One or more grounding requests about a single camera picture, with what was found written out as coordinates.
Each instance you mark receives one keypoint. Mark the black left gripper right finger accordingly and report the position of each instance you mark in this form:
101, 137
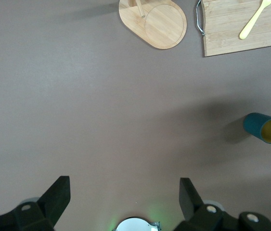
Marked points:
193, 204

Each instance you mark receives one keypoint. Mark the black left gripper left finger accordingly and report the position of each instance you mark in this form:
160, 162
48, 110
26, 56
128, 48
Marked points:
51, 202

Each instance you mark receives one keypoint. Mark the teal cup yellow inside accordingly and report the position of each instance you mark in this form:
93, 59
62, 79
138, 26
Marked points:
255, 125

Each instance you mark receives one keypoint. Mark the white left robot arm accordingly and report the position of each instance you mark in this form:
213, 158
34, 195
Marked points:
135, 225

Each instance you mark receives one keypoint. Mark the wooden cup rack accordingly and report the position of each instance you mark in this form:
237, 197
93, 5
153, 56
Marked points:
159, 26

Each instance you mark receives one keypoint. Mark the yellow plastic fork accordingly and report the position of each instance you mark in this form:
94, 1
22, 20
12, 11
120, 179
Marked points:
250, 24

